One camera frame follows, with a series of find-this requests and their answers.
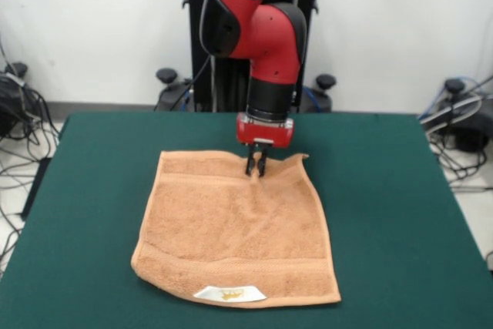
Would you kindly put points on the black pedestal base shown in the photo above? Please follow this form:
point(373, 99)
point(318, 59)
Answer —
point(169, 98)

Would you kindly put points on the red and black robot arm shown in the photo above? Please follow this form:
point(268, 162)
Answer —
point(254, 28)

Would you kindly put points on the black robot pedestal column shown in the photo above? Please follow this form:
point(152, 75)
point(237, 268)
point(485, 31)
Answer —
point(200, 82)

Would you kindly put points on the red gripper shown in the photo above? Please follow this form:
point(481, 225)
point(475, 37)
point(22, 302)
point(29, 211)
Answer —
point(265, 134)

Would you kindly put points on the black pedestal levelling knob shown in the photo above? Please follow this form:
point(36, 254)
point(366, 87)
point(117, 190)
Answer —
point(326, 81)
point(166, 74)

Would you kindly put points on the tan terry towel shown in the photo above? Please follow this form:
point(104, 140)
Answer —
point(239, 229)

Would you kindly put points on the grey stand base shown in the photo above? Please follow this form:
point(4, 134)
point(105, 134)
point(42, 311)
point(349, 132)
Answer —
point(468, 134)
point(7, 113)

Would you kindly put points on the dark green table cloth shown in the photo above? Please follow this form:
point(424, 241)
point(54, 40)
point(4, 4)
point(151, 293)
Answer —
point(385, 248)

